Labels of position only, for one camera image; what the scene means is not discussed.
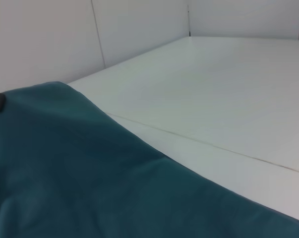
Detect teal t-shirt with FREE print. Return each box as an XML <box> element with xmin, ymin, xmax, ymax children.
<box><xmin>0</xmin><ymin>81</ymin><xmax>299</xmax><ymax>238</ymax></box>

